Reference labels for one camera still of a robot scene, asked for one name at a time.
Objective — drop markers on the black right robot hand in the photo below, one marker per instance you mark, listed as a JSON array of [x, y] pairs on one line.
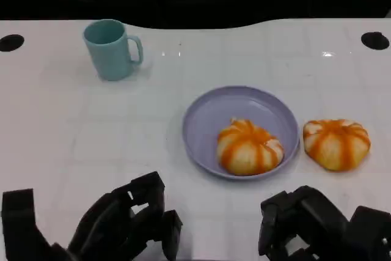
[[311, 218]]

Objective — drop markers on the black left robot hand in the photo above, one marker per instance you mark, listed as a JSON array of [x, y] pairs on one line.
[[113, 221]]

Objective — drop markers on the orange white toy bread roll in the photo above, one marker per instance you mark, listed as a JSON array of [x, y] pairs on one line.
[[336, 145], [247, 151]]

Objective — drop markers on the lilac plate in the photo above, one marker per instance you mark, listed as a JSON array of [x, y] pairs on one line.
[[204, 120]]

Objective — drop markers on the pale green mug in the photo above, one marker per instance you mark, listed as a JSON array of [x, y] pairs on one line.
[[107, 56]]

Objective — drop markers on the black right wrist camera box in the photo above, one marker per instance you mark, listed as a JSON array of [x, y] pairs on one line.
[[372, 236]]

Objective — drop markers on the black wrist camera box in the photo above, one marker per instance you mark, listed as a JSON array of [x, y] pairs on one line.
[[372, 236], [21, 224]]

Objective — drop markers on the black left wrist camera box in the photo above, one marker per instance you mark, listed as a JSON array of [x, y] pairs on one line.
[[21, 224]]

